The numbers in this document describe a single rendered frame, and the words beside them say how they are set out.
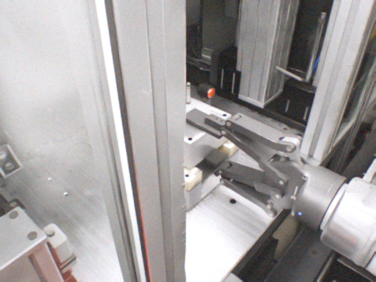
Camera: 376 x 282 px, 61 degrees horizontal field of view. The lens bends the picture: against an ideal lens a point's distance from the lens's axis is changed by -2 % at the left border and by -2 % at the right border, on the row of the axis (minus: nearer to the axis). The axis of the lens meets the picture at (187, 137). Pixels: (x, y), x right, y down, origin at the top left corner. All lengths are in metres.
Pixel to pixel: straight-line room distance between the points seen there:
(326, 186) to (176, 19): 0.29
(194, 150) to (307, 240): 0.43
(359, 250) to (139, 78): 0.31
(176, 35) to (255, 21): 0.51
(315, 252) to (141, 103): 0.68
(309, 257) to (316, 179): 0.40
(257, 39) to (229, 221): 0.36
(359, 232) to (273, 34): 0.40
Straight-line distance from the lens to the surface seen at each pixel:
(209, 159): 0.49
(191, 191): 0.48
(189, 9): 0.45
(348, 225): 0.39
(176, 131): 0.20
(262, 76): 0.70
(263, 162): 0.43
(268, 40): 0.67
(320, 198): 0.40
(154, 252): 0.26
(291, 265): 0.76
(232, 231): 0.50
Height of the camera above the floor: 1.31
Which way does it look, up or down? 38 degrees down
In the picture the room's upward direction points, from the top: straight up
